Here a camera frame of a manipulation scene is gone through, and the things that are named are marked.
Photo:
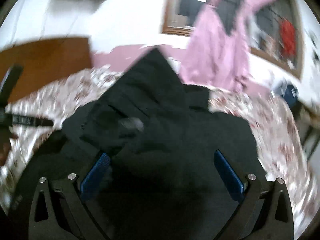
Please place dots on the dark blue backpack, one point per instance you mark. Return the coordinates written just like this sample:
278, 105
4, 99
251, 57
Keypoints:
286, 92

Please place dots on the brown wooden headboard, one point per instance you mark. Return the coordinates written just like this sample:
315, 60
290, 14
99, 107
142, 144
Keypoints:
50, 57

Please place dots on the black coat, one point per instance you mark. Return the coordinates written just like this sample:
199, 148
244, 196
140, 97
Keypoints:
160, 130

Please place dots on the wooden framed window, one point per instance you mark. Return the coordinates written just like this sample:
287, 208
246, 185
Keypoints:
185, 7

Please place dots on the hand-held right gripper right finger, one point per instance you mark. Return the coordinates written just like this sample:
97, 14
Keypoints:
227, 175

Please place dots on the red hanging cloth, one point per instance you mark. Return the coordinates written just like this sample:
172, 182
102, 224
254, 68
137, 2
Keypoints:
287, 37

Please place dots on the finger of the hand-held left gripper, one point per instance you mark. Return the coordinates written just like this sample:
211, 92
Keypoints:
30, 121
12, 80

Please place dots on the floral patterned bedspread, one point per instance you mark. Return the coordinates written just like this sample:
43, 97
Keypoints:
272, 135

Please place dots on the pink curtain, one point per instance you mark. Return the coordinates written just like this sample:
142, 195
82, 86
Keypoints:
215, 50

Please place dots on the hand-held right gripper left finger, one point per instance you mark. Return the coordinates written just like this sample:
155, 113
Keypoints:
96, 175

